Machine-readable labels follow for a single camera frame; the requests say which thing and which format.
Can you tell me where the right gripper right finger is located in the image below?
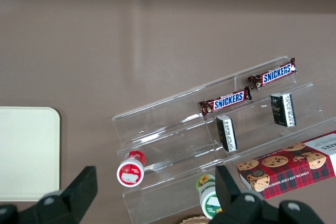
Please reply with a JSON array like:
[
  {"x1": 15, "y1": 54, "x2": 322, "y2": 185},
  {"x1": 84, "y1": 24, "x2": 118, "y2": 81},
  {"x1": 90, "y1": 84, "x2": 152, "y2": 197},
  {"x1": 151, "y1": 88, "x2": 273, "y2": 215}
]
[{"x1": 215, "y1": 165, "x2": 266, "y2": 224}]

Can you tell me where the Snickers chocolate bar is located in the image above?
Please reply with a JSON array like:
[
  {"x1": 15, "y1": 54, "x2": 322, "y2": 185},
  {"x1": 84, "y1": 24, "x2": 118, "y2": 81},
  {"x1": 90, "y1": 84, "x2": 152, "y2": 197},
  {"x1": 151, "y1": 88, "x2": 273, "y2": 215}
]
[
  {"x1": 247, "y1": 57, "x2": 298, "y2": 90},
  {"x1": 198, "y1": 86, "x2": 253, "y2": 116}
]

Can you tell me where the cream plastic tray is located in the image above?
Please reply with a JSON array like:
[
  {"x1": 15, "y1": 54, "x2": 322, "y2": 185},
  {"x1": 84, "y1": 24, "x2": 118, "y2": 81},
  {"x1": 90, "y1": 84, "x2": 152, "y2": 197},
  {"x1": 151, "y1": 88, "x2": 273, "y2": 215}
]
[{"x1": 0, "y1": 106, "x2": 61, "y2": 202}]

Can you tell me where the red lid yogurt cup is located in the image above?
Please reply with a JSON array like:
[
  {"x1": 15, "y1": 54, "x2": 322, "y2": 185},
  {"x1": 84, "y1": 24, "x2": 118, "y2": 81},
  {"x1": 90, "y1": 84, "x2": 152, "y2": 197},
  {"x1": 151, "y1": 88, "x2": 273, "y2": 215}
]
[{"x1": 116, "y1": 150, "x2": 147, "y2": 188}]

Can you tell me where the red tartan cookie box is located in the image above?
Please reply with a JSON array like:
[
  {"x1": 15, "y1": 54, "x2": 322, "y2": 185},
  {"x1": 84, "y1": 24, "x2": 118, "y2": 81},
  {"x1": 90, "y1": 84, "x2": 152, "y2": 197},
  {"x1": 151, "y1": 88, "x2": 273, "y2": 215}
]
[{"x1": 237, "y1": 130, "x2": 336, "y2": 200}]

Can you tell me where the wicker basket with foil trays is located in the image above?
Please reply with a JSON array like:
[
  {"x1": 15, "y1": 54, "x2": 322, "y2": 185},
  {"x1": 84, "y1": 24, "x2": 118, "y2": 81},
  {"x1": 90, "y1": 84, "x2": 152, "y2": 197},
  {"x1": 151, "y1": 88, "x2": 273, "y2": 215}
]
[{"x1": 180, "y1": 215, "x2": 211, "y2": 224}]

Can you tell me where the small black carton box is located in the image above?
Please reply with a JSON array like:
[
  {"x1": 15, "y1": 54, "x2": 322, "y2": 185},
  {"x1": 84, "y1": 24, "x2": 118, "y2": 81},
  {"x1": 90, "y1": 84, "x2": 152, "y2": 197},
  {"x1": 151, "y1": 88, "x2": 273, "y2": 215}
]
[
  {"x1": 216, "y1": 115, "x2": 239, "y2": 153},
  {"x1": 270, "y1": 92, "x2": 297, "y2": 128}
]

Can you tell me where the clear acrylic stepped shelf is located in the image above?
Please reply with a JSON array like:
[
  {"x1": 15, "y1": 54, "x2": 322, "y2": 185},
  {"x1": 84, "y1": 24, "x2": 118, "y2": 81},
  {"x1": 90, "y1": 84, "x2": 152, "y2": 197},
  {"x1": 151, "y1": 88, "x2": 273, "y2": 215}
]
[{"x1": 112, "y1": 55, "x2": 336, "y2": 224}]

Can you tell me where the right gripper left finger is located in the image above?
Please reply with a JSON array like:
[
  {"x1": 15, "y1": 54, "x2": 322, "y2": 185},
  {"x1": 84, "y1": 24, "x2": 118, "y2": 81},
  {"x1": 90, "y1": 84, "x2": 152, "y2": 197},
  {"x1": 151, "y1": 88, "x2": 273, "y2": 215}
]
[{"x1": 34, "y1": 165, "x2": 99, "y2": 224}]

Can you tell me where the green lid yogurt cup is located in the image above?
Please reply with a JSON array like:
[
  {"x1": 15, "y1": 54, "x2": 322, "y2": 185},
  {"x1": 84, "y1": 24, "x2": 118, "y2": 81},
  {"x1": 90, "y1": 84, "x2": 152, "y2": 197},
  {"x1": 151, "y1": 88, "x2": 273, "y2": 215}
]
[{"x1": 196, "y1": 174, "x2": 224, "y2": 220}]

